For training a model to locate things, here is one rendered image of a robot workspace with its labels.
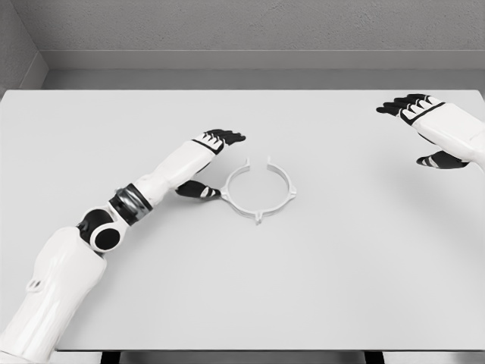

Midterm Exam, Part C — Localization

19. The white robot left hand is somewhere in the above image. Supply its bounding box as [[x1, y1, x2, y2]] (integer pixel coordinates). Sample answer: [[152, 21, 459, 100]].
[[165, 129, 247, 199]]

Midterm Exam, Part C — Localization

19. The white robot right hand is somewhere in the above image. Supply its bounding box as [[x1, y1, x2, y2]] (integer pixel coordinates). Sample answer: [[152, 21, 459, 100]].
[[375, 93, 480, 171]]

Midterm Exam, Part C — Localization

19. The wide white table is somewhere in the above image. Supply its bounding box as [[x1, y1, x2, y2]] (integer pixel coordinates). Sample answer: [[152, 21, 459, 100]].
[[0, 89, 485, 364]]

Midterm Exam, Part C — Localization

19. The thin white pipe clamp ring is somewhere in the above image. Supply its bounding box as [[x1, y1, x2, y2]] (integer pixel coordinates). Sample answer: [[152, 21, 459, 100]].
[[221, 155, 298, 227]]

